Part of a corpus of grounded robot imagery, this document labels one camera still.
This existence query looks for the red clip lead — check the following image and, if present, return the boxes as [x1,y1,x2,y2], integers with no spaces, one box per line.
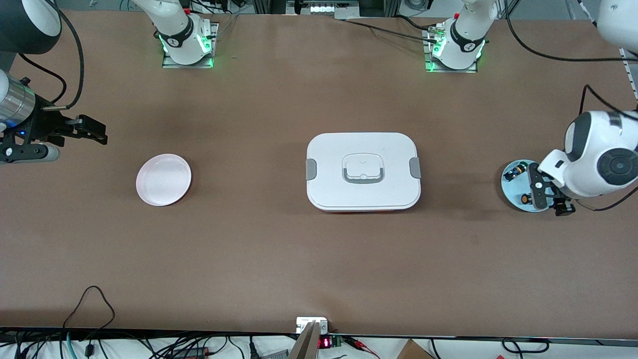
[344,337,380,359]

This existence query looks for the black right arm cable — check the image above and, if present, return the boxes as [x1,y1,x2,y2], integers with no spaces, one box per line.
[19,7,84,110]

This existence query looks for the brown cardboard piece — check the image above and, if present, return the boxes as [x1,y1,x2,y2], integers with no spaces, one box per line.
[396,339,434,359]

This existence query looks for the black oval cable loop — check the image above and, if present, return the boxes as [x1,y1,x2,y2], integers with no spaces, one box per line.
[501,338,550,355]

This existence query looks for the white lunch box grey clasps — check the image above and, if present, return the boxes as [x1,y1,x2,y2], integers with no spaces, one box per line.
[305,132,422,213]

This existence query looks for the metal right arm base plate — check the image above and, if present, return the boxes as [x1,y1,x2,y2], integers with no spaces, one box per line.
[162,22,220,69]

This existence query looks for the light blue round plate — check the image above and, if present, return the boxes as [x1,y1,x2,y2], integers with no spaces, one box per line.
[500,159,557,213]

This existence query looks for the black cable to arm base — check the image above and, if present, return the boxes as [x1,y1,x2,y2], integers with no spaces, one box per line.
[341,19,439,43]

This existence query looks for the pink round plate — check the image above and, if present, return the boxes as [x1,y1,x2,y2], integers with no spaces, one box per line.
[136,154,192,207]

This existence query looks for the black looped cable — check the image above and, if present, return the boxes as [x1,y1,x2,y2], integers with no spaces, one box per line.
[62,286,116,332]

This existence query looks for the grey metal bar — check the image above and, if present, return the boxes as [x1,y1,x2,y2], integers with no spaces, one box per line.
[289,322,322,359]

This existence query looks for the aluminium profile rail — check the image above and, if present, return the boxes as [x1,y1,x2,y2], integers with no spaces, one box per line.
[618,47,638,100]

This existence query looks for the small white box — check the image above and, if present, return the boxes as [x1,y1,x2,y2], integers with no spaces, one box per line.
[296,317,328,334]

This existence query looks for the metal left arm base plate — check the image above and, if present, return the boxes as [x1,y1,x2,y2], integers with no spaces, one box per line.
[424,27,479,73]

